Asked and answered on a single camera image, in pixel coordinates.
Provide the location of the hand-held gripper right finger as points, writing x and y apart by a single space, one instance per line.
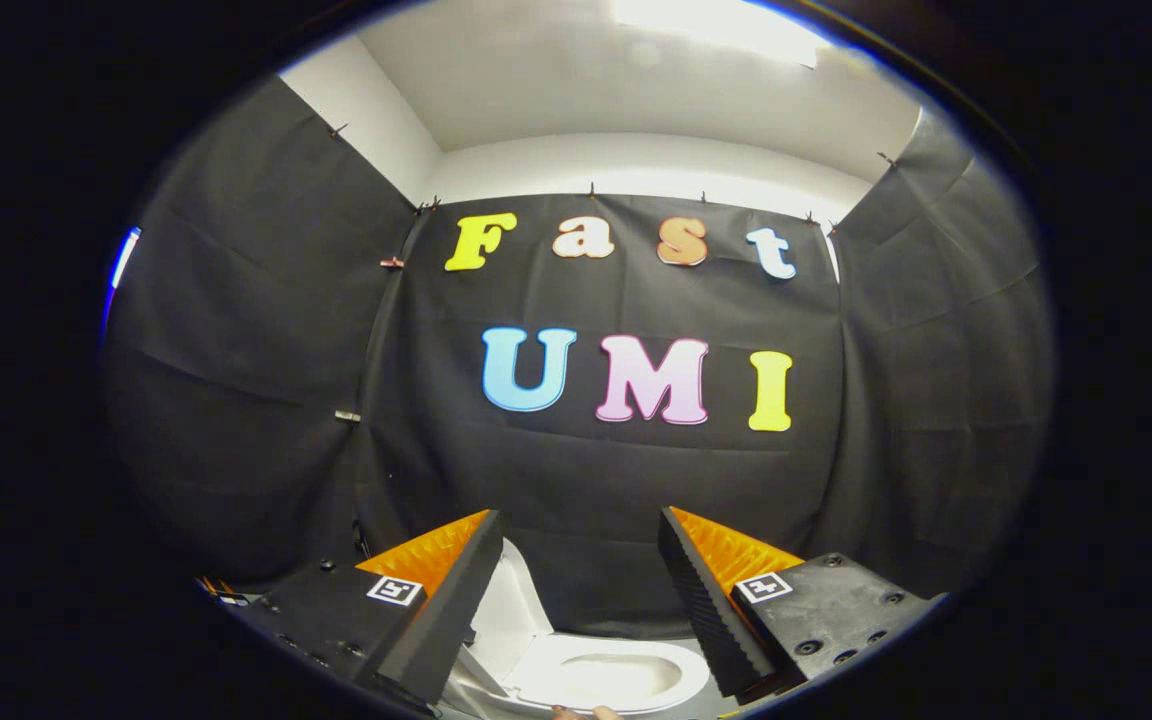
706 610

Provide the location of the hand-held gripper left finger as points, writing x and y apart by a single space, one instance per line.
451 610

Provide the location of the white ceramic toilet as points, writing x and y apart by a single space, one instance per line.
546 680

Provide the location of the black backdrop cloth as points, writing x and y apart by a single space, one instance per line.
586 480

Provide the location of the row of small black clips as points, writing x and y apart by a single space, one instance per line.
591 189

